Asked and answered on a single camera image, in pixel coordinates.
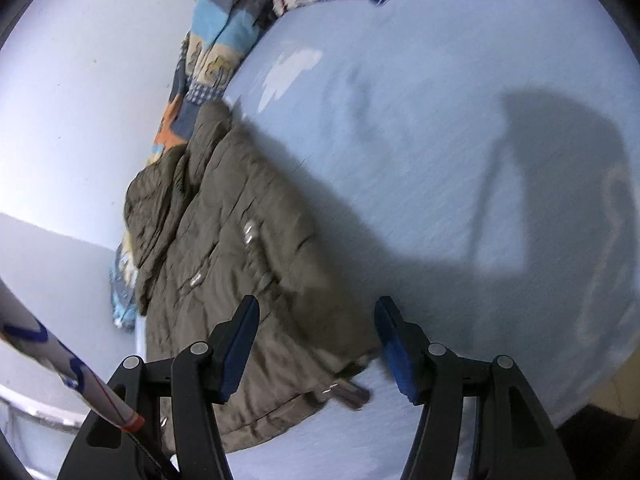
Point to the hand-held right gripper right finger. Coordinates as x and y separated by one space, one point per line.
396 352

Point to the olive quilted hooded jacket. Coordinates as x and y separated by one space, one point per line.
225 240

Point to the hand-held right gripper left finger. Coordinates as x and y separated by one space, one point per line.
237 352

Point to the light blue cloud bed sheet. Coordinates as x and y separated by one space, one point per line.
425 160

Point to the patchwork printed blanket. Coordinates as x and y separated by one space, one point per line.
215 45

